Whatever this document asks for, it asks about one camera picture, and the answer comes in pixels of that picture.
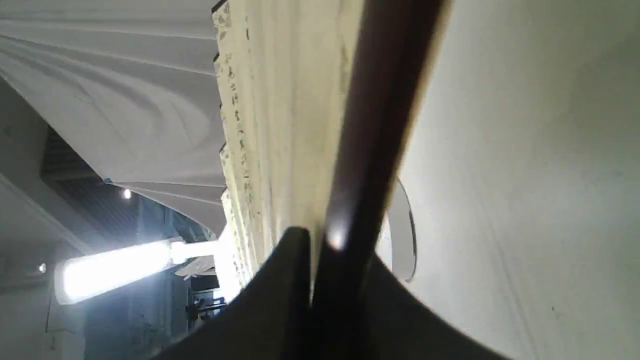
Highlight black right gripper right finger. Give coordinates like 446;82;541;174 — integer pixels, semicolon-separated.
350;256;505;360

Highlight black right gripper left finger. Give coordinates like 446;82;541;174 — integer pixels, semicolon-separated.
155;227;313;360

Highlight folding paper fan maroon ribs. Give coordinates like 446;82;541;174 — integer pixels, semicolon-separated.
212;0;450;301

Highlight white desk lamp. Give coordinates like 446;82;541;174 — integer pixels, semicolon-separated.
54;177;418;306

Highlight grey backdrop curtain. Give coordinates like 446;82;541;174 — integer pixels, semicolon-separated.
0;0;226;234

